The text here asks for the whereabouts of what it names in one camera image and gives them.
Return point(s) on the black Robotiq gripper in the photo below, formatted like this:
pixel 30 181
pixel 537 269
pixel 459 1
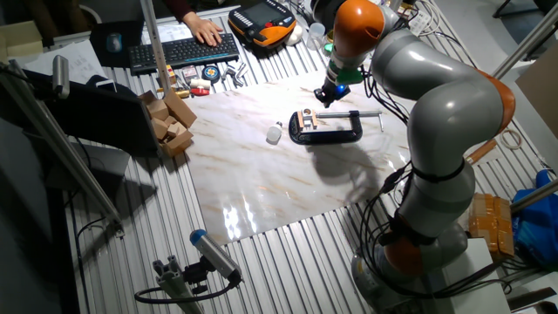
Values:
pixel 336 89

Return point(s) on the white light bulb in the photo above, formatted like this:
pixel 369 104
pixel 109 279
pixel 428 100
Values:
pixel 274 134

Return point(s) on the dark computer mouse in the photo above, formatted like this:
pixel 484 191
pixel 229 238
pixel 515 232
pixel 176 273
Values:
pixel 114 43

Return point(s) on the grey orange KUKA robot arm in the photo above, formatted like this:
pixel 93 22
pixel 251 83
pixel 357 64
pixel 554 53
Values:
pixel 457 109

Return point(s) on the person's forearm dark sleeve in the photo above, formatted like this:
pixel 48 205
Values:
pixel 178 6

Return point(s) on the person's bare hand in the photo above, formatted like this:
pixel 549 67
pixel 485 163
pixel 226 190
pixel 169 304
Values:
pixel 205 30

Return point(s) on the small wooden clamp pad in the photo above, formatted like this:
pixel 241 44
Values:
pixel 314 120
pixel 300 120

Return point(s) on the black metal C-clamp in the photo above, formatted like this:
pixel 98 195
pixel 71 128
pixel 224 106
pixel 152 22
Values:
pixel 327 139

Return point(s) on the glass jar yellow lid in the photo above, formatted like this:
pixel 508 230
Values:
pixel 328 39

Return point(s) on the clear plastic jar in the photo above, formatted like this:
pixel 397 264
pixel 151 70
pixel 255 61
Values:
pixel 315 35

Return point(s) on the white egg shaped object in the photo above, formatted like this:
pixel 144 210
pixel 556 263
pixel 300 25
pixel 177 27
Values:
pixel 294 35

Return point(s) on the silver metal pipe fitting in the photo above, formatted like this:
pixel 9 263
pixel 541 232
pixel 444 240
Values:
pixel 240 74
pixel 228 73

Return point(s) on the black orange teach pendant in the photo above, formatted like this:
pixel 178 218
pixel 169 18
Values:
pixel 261 17

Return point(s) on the marble pattern table sheet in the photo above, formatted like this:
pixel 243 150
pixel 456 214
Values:
pixel 261 183

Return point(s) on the white power strip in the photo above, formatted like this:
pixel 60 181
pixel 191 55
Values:
pixel 418 22

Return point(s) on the small printed card box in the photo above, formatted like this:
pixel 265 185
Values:
pixel 190 74

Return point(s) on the brass pipe fitting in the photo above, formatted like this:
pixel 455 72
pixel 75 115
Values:
pixel 183 93

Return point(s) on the open brown cardboard box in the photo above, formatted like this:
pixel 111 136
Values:
pixel 181 109

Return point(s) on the small brown wooden block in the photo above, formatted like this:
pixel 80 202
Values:
pixel 176 129
pixel 158 110
pixel 159 128
pixel 170 120

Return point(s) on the small yellow box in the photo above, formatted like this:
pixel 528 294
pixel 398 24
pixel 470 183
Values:
pixel 172 75

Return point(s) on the black computer keyboard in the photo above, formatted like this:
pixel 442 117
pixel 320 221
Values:
pixel 174 54

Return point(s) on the white printed paper sheet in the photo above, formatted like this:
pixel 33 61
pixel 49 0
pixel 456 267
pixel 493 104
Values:
pixel 170 32

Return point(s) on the black mouse pad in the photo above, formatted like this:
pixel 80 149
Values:
pixel 131 35

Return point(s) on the brown taped cardboard package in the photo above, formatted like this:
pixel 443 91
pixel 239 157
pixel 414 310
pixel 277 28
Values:
pixel 492 227

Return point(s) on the brown cardboard sheet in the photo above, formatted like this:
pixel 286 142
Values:
pixel 540 96

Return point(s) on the white smartphone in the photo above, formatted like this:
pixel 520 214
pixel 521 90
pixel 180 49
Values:
pixel 106 85

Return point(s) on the black laptop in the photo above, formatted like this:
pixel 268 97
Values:
pixel 100 118

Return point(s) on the short aluminium profile stub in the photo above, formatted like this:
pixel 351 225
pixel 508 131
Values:
pixel 174 283

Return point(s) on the blue plastic bag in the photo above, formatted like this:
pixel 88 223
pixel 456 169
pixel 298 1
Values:
pixel 536 227

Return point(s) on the white paper stack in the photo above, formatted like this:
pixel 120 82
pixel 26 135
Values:
pixel 78 61

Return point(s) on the long slanted aluminium profile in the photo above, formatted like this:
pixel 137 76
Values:
pixel 56 144

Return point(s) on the beige foam box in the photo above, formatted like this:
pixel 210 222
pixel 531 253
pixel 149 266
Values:
pixel 22 39

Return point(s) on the upright aluminium post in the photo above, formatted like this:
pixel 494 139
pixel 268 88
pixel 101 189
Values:
pixel 395 4

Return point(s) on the tall aluminium frame post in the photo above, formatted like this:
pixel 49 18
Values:
pixel 154 43

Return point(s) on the silver camera blue cap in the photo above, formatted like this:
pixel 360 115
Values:
pixel 215 255

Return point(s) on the slanted aluminium frame brace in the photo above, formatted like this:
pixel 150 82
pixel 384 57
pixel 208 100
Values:
pixel 523 43

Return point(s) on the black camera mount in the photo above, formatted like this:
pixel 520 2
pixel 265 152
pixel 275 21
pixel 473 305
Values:
pixel 196 275

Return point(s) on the aluminium frame bar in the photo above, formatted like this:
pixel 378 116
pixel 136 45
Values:
pixel 536 196

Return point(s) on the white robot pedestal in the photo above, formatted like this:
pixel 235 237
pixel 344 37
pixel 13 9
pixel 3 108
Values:
pixel 475 283

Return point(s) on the silver depth camera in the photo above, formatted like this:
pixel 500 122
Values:
pixel 61 76

